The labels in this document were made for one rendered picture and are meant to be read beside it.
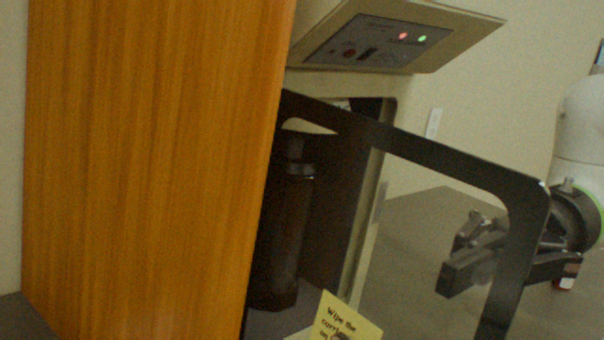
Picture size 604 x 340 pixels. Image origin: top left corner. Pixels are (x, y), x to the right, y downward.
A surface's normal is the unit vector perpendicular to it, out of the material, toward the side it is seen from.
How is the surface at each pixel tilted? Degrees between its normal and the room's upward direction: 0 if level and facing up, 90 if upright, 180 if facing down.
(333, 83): 90
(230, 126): 90
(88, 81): 90
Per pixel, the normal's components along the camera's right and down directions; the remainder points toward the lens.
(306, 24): -0.68, 0.11
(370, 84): 0.72, 0.34
